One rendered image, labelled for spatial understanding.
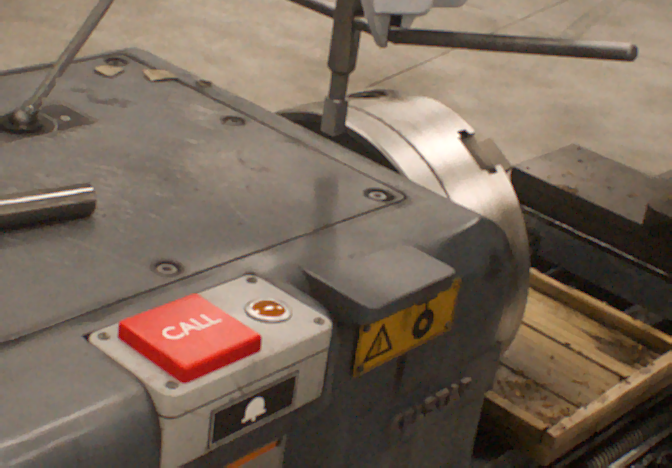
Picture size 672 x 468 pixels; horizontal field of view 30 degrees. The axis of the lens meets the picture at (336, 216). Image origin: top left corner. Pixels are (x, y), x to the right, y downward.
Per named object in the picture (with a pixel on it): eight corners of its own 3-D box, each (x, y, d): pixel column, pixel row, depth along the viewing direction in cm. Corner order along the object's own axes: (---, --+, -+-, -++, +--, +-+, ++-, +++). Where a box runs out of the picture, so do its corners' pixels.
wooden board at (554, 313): (547, 468, 132) (555, 437, 130) (304, 320, 153) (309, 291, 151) (684, 375, 153) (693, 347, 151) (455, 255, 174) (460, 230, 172)
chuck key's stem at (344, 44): (312, 130, 98) (331, -13, 92) (331, 124, 99) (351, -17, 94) (333, 140, 96) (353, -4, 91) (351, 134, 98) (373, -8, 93)
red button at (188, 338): (182, 398, 69) (185, 367, 68) (114, 349, 72) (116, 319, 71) (260, 363, 73) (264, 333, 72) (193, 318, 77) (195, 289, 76)
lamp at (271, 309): (267, 330, 76) (268, 319, 75) (243, 315, 77) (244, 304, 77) (291, 320, 77) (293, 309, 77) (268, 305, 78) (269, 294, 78)
